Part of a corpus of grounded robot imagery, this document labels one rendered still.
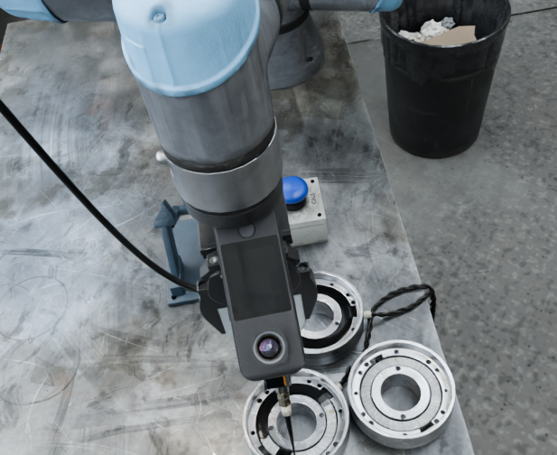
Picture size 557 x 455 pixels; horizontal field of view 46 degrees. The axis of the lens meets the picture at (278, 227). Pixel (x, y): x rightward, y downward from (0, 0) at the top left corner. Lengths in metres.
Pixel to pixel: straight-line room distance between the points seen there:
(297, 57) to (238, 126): 0.65
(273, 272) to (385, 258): 0.37
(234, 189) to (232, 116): 0.06
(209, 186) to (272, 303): 0.09
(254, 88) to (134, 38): 0.07
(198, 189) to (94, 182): 0.57
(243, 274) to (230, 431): 0.30
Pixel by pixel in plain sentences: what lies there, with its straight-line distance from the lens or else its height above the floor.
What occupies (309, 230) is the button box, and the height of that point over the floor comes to 0.83.
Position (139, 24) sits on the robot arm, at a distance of 0.35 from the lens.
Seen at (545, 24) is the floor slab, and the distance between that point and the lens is 2.60.
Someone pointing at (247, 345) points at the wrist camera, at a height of 1.07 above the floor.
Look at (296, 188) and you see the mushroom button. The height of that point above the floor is 0.87.
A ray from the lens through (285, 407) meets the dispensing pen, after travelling 0.64.
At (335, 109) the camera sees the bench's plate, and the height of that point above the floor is 0.80.
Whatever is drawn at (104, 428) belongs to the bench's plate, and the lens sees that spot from 0.76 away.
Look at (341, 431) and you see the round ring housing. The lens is 0.68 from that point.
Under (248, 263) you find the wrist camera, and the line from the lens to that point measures 0.45.
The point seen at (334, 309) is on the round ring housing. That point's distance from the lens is 0.74.
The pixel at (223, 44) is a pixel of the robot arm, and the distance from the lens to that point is 0.35.
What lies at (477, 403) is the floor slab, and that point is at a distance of 1.61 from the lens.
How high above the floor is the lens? 1.46
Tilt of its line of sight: 51 degrees down
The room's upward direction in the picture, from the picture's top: 11 degrees counter-clockwise
